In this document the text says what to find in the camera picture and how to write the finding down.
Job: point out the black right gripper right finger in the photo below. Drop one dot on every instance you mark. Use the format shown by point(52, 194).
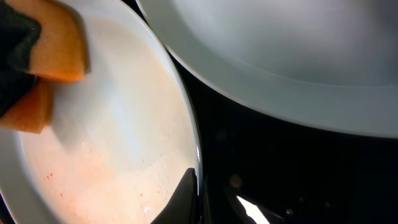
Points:
point(224, 203)

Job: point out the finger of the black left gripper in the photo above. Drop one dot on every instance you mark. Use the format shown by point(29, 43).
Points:
point(19, 33)

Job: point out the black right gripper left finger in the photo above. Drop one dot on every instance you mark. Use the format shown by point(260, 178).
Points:
point(182, 206)

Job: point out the orange green scrub sponge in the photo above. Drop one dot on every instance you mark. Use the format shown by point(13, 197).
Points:
point(59, 55)

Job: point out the light blue plate front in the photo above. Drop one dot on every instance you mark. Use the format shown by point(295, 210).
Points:
point(119, 141)

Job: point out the light blue plate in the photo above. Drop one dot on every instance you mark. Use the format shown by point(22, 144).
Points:
point(119, 141)
point(328, 64)

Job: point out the black round tray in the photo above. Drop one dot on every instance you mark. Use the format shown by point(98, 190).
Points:
point(302, 173)

